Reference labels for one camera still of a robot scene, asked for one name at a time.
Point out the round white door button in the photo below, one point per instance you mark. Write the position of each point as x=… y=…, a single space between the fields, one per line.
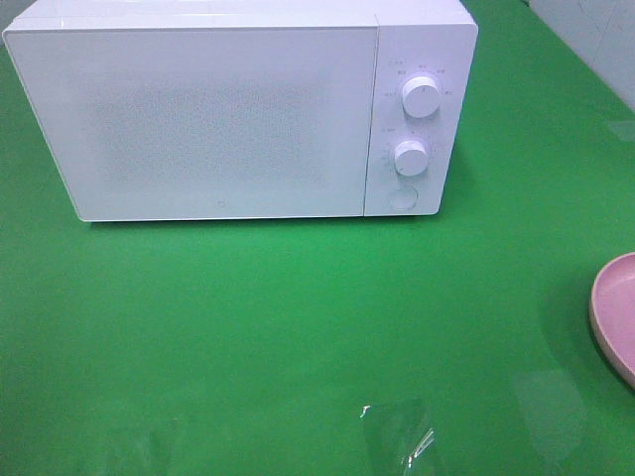
x=404 y=198

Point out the white round knob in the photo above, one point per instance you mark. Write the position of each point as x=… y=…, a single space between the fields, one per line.
x=411 y=158
x=421 y=96

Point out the white microwave door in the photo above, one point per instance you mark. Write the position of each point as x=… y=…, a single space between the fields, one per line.
x=203 y=124

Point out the pink round plate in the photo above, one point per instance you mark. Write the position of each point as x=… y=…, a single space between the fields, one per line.
x=611 y=314

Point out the green table cloth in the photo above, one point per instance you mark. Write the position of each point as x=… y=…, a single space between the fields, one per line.
x=251 y=347

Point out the white microwave oven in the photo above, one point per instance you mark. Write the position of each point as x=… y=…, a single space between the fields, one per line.
x=434 y=37

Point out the clear tape piece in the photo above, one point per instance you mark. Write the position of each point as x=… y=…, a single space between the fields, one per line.
x=400 y=438
x=552 y=407

